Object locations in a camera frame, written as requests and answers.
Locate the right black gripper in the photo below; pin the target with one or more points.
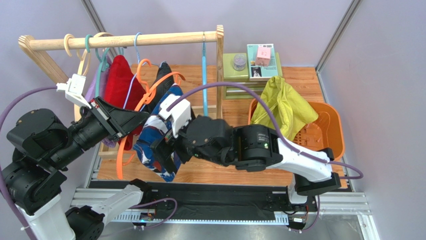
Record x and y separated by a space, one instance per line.
165 146

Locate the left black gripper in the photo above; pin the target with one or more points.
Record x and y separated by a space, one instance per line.
123 121

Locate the blue patterned trousers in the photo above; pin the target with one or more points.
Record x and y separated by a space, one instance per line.
154 129

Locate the orange plastic hanger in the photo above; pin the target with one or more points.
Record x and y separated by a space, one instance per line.
146 99

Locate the sky blue plastic hanger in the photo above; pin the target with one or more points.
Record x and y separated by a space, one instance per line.
204 76

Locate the yellow-green trousers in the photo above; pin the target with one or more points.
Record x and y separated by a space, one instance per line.
290 110

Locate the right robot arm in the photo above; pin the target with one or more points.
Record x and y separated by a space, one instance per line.
251 148

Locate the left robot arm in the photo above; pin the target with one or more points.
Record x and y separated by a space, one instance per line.
44 147

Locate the red trousers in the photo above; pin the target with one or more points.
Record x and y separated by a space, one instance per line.
122 91

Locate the lavender trousers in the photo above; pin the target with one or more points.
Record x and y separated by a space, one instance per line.
103 78

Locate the teal plastic hanger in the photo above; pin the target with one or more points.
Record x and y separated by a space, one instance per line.
102 64

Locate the black trousers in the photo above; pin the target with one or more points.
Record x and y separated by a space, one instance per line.
163 87

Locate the cream plastic hanger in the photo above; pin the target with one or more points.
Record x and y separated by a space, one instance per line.
85 59

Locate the green drawer cabinet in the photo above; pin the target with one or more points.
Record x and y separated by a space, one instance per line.
240 77

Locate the small clear jar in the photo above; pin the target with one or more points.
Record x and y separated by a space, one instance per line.
239 61

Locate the teal booklet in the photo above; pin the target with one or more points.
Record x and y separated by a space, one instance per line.
266 68

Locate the wooden clothes rack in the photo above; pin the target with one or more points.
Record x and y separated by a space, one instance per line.
37 50

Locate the pink cube box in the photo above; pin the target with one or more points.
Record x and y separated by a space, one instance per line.
263 56

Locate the orange plastic basket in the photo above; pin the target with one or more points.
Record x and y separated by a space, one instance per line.
325 132

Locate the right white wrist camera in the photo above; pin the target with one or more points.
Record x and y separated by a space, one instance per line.
179 115

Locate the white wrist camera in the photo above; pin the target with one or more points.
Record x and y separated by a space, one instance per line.
73 90
179 115

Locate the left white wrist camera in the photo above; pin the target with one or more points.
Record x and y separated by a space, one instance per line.
73 90

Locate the light blue wire hanger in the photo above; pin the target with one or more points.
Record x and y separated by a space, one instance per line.
136 50

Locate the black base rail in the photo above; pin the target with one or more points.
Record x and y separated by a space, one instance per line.
192 201

